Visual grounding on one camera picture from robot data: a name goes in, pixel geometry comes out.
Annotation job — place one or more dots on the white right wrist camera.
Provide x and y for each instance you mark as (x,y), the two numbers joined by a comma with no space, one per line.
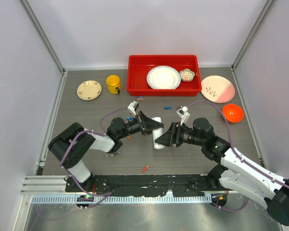
(183,113)

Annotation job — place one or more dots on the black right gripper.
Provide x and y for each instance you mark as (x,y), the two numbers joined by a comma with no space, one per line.
(172,136)

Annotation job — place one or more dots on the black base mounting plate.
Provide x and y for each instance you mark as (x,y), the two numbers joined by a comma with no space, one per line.
(181,185)

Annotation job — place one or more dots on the yellow mug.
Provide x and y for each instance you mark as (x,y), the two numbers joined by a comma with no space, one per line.
(113,84)

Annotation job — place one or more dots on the white paper plate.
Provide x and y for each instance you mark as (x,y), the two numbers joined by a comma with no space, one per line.
(163,78)

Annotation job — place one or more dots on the cream floral plate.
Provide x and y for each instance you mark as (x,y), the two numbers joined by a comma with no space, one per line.
(89,90)

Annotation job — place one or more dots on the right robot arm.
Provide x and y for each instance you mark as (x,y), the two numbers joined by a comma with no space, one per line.
(234,171)

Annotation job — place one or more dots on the white remote control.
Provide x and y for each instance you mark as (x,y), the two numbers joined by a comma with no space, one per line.
(156,134)

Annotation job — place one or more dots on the red plastic bin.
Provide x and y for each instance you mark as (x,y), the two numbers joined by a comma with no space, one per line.
(140,65)

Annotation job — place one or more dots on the orange plastic bowl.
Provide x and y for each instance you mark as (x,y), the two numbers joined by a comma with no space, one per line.
(233,113)

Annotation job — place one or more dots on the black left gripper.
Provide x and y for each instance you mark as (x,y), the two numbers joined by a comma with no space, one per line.
(147,123)

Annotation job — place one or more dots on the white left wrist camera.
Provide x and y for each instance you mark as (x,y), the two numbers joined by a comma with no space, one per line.
(132,108)

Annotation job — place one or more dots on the patterned small bowl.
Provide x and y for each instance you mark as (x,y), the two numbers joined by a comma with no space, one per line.
(187,75)

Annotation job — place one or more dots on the pink white plate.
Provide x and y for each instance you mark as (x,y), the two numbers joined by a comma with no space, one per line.
(217,89)

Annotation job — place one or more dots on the white slotted cable duct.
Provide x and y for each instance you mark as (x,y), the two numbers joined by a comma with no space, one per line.
(75,198)

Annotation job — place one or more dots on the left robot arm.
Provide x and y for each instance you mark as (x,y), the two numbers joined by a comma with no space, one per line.
(72,144)

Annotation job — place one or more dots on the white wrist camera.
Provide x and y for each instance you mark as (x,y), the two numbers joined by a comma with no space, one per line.
(132,108)
(183,113)

